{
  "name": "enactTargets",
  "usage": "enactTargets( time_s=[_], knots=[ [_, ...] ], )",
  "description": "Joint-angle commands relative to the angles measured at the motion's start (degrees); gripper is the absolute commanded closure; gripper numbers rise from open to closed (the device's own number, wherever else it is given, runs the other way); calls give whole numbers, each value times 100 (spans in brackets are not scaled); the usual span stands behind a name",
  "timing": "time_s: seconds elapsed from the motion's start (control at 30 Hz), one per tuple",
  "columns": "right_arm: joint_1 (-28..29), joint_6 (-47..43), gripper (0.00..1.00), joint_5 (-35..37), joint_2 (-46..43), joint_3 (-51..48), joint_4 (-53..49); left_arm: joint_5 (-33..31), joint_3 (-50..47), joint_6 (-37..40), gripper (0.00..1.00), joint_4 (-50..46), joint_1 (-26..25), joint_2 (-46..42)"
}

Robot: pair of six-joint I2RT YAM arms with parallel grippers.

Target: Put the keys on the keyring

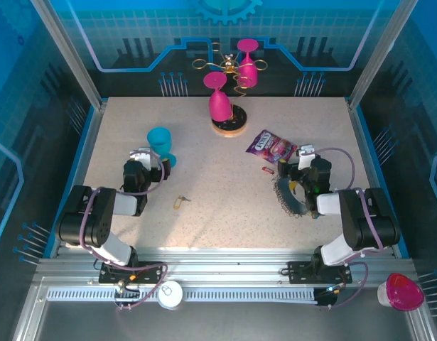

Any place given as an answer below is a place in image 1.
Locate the gold wire glass rack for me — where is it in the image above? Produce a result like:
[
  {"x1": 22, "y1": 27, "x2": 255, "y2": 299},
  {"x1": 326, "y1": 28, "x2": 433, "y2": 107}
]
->
[{"x1": 191, "y1": 42, "x2": 269, "y2": 138}]

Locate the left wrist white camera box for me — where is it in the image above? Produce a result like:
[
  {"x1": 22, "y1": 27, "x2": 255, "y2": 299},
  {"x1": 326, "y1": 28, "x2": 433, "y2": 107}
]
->
[{"x1": 129, "y1": 146, "x2": 160, "y2": 168}]

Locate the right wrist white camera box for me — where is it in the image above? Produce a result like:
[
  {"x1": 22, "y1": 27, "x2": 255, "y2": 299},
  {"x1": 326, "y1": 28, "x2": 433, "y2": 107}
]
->
[{"x1": 296, "y1": 144, "x2": 318, "y2": 171}]

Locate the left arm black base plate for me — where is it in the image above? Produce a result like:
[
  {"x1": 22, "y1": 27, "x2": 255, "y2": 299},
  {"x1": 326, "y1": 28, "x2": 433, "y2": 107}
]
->
[{"x1": 98, "y1": 261, "x2": 166, "y2": 286}]

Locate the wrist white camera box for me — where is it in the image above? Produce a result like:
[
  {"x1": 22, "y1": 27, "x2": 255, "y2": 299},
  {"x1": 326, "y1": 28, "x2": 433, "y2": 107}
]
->
[
  {"x1": 129, "y1": 146, "x2": 160, "y2": 168},
  {"x1": 296, "y1": 144, "x2": 318, "y2": 171}
]

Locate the yellow key tag with key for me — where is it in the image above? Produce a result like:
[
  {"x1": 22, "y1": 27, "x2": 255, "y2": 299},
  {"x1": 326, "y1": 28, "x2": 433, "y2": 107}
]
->
[{"x1": 172, "y1": 194, "x2": 193, "y2": 211}]

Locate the aluminium extrusion rail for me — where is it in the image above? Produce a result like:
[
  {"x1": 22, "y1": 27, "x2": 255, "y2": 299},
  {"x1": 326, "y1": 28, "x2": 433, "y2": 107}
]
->
[{"x1": 33, "y1": 247, "x2": 419, "y2": 282}]

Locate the blue plastic goblet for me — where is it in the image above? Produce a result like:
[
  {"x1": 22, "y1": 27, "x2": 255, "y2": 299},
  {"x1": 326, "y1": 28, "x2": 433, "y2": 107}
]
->
[{"x1": 146, "y1": 127, "x2": 178, "y2": 170}]

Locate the purple candy bag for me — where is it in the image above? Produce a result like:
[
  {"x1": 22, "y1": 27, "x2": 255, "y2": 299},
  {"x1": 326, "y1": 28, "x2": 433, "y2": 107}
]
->
[{"x1": 244, "y1": 129, "x2": 298, "y2": 166}]

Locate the pink plastic goblet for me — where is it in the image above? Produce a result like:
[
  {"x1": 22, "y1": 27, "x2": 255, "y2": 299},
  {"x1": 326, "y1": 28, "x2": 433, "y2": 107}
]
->
[
  {"x1": 237, "y1": 38, "x2": 260, "y2": 88},
  {"x1": 203, "y1": 71, "x2": 232, "y2": 122}
]

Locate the aluminium frame post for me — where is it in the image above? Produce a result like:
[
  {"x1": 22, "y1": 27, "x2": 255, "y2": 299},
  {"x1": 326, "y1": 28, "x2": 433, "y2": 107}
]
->
[
  {"x1": 28, "y1": 0, "x2": 109, "y2": 110},
  {"x1": 345, "y1": 0, "x2": 408, "y2": 110}
]

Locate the slotted grey cable duct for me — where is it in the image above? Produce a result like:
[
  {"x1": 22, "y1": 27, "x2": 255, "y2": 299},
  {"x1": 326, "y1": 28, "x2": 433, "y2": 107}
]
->
[{"x1": 46, "y1": 288, "x2": 319, "y2": 303}]

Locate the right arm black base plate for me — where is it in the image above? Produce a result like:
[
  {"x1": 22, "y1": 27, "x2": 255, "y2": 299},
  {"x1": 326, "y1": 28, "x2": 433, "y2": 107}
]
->
[{"x1": 286, "y1": 260, "x2": 352, "y2": 286}]

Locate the white round cap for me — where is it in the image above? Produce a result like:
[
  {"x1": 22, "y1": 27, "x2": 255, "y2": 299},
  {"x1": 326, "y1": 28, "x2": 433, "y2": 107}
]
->
[{"x1": 157, "y1": 280, "x2": 185, "y2": 310}]

